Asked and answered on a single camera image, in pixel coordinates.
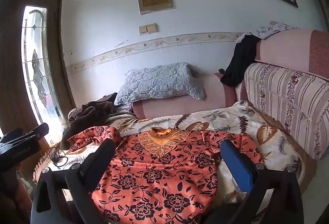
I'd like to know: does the pink sofa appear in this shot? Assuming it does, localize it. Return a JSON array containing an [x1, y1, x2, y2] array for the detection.
[[132, 28, 329, 161]]

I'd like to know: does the light grey cloth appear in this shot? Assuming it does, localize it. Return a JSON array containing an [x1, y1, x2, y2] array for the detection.
[[236, 21, 300, 44]]

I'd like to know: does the striped pink folded cloth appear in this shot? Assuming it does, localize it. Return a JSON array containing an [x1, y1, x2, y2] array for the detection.
[[244, 62, 329, 161]]

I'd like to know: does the leaf print blanket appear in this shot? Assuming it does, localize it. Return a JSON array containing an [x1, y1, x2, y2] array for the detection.
[[33, 99, 317, 224]]

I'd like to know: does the orange floral blouse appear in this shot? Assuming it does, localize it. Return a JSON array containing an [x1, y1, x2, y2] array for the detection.
[[67, 125, 263, 224]]

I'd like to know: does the brown fuzzy garment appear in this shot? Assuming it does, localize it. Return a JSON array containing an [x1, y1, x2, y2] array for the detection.
[[60, 93, 134, 150]]

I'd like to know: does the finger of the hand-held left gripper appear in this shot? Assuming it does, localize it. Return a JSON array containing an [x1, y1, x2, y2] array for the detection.
[[25, 123, 49, 141], [0, 128, 23, 143]]

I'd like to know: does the wooden stained glass door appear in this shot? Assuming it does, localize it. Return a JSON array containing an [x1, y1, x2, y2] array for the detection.
[[0, 0, 76, 154]]

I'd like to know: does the lilac striped cloth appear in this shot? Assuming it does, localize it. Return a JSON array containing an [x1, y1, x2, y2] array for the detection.
[[117, 105, 134, 115]]

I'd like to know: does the beige wall switch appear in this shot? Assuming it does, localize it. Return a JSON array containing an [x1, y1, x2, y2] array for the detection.
[[139, 23, 158, 35]]

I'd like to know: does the black garment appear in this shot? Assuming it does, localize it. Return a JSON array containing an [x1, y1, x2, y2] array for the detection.
[[220, 34, 262, 87]]

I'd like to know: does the black charger cable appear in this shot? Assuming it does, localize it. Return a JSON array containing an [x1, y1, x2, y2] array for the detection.
[[47, 146, 69, 169]]

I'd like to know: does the person's left forearm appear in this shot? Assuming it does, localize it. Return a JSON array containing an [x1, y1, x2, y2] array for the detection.
[[0, 162, 35, 224]]

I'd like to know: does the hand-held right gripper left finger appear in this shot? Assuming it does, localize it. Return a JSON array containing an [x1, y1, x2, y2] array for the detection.
[[31, 138, 120, 224]]

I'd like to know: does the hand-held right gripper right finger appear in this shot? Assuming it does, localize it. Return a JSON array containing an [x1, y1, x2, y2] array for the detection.
[[221, 139, 305, 224]]

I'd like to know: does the grey quilted pillow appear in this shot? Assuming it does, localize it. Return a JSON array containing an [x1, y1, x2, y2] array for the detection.
[[114, 62, 206, 106]]

